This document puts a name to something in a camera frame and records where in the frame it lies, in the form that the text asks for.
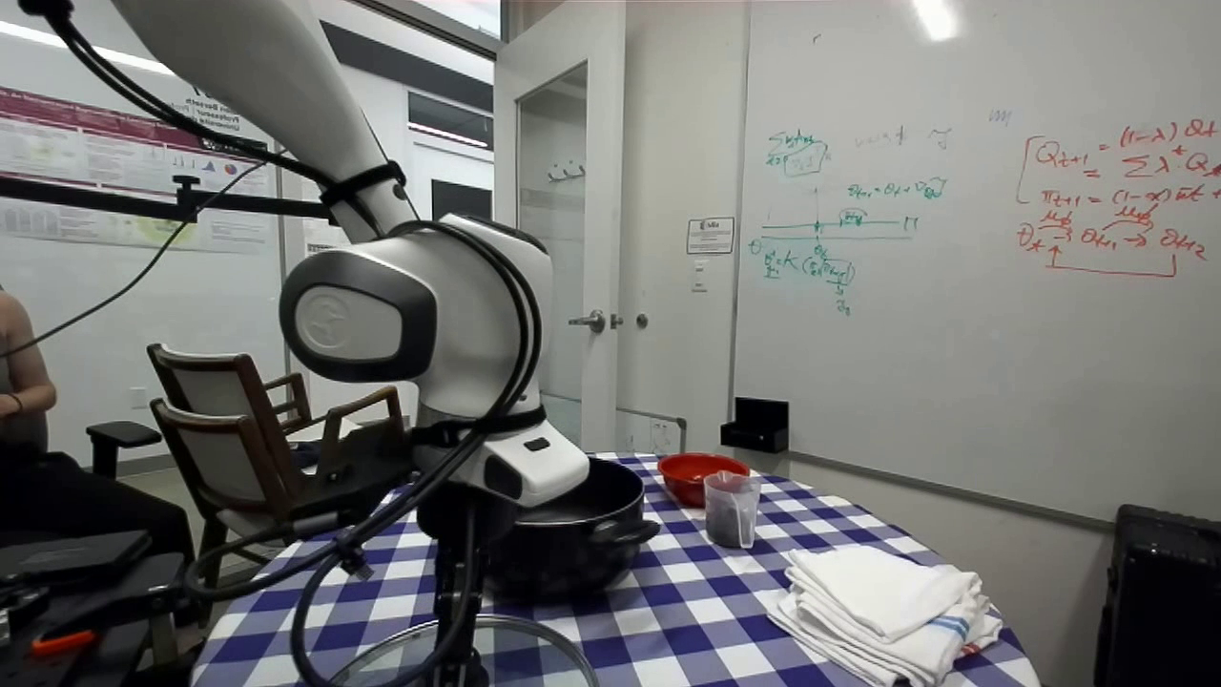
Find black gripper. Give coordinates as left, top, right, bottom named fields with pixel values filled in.
left=432, top=530, right=496, bottom=687

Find black cooking pot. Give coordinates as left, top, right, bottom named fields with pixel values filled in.
left=490, top=455, right=663, bottom=602

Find blue white checkered tablecloth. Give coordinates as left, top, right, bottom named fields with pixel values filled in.
left=186, top=452, right=1047, bottom=687

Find red bowl with beans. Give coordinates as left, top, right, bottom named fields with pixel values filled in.
left=658, top=452, right=756, bottom=512

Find clear plastic measuring cup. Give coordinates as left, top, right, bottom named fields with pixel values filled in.
left=697, top=471, right=762, bottom=553

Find wooden chair grey cushion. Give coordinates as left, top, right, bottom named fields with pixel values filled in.
left=150, top=381, right=425, bottom=602
left=147, top=340, right=320, bottom=444

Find black robot cart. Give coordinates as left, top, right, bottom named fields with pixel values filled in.
left=0, top=546, right=195, bottom=687

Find black whiteboard eraser box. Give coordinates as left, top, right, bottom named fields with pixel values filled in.
left=716, top=392, right=793, bottom=457

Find black orange clamp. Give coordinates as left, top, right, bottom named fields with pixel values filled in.
left=23, top=626, right=106, bottom=665

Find black laptop case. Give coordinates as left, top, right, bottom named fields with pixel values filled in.
left=0, top=528, right=157, bottom=589

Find folded white towels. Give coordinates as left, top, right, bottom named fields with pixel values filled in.
left=762, top=541, right=1009, bottom=687

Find small white door sign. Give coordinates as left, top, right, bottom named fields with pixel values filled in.
left=685, top=214, right=739, bottom=261

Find person in grey tank top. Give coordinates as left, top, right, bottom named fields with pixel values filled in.
left=0, top=284, right=195, bottom=564

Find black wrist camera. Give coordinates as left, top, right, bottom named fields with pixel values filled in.
left=416, top=483, right=501, bottom=546

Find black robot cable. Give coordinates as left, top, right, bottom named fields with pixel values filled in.
left=13, top=0, right=549, bottom=687

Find black camera boom bar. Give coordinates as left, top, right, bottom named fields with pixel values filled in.
left=0, top=168, right=340, bottom=235

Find wall whiteboard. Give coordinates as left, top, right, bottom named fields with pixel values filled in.
left=734, top=0, right=1221, bottom=528

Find wall poster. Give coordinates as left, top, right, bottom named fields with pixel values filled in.
left=0, top=81, right=289, bottom=252

